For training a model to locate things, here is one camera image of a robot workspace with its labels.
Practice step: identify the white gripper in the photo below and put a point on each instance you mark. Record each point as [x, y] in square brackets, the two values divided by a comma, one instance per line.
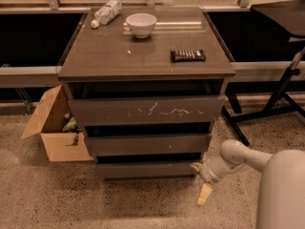
[206, 174]

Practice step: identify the grey bottom drawer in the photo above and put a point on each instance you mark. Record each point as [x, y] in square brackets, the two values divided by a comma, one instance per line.
[145, 169]

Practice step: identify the grey drawer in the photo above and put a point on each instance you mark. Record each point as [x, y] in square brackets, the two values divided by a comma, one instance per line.
[147, 144]
[145, 169]
[151, 110]

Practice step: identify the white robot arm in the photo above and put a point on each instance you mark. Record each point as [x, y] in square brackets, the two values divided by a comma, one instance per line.
[281, 196]

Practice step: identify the grey middle drawer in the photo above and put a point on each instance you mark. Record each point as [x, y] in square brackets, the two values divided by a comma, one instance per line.
[147, 144]

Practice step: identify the grey top drawer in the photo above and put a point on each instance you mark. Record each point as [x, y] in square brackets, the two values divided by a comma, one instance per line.
[151, 110]

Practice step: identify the grey drawer cabinet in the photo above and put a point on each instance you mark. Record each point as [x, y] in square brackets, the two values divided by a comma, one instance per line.
[109, 62]

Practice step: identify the open cardboard box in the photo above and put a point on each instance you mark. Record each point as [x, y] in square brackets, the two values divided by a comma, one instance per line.
[48, 121]

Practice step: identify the dark chocolate bar wrapper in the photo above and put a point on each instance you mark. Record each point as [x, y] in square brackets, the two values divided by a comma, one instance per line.
[190, 55]

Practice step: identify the green item in box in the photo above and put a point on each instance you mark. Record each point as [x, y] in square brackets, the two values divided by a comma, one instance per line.
[70, 126]

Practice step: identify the white ceramic bowl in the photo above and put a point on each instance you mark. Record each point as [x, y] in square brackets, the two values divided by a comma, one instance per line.
[141, 25]

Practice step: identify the black rolling stand table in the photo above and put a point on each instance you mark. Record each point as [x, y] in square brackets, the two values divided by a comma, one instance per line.
[288, 15]

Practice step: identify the clear plastic water bottle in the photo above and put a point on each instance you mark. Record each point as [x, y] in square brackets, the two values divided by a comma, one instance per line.
[106, 14]

